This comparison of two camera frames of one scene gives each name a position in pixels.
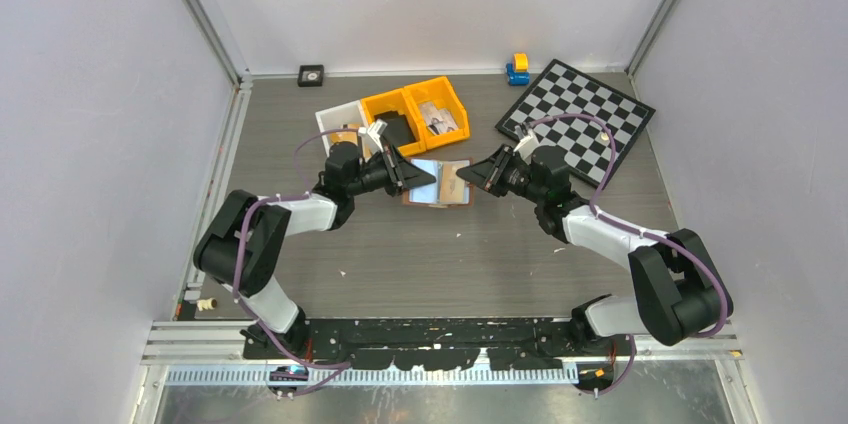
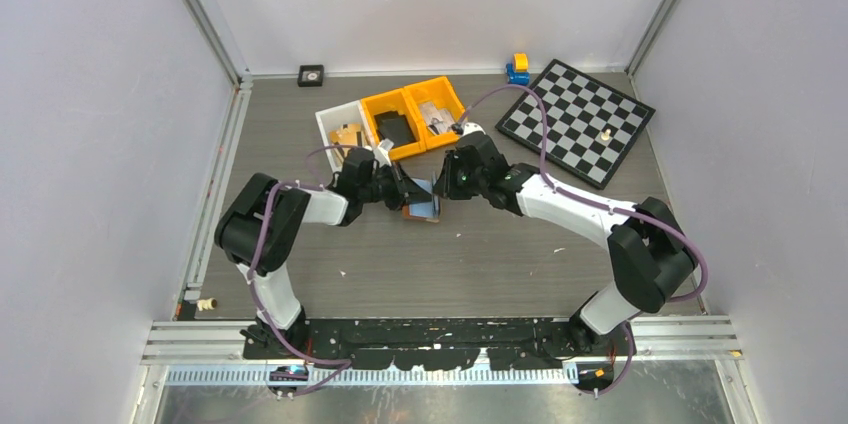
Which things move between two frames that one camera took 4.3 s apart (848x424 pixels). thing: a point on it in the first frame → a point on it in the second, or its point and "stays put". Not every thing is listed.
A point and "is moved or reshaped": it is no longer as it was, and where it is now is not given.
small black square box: (311, 75) stays put
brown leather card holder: (448, 190) is moved or reshaped
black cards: (398, 129) stays put
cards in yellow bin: (438, 121) stays put
